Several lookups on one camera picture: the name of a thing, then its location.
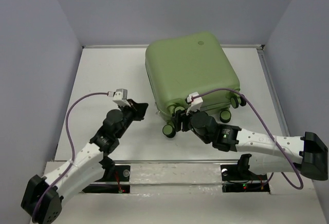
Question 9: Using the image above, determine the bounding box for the green suitcase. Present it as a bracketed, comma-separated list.
[145, 32, 246, 138]

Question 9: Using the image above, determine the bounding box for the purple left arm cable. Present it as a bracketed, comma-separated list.
[32, 91, 114, 217]

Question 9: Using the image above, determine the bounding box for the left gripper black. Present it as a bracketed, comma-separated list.
[115, 99, 148, 138]

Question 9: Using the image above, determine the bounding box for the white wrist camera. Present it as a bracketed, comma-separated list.
[106, 88, 130, 107]
[187, 92, 203, 114]

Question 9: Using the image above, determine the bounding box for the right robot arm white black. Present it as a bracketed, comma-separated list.
[171, 110, 328, 181]

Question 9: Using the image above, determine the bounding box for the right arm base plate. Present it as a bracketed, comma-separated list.
[221, 164, 270, 193]

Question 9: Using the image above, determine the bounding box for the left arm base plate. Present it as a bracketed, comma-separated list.
[82, 164, 131, 194]

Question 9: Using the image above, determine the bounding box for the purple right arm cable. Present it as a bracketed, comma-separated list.
[190, 87, 304, 191]

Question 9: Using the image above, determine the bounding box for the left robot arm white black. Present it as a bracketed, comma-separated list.
[21, 99, 149, 223]

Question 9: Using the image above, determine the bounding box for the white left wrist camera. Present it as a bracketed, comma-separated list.
[106, 88, 130, 107]

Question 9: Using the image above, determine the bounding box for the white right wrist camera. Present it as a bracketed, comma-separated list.
[187, 92, 203, 114]

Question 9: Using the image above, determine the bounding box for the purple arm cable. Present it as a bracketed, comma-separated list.
[190, 87, 304, 191]
[32, 91, 114, 217]

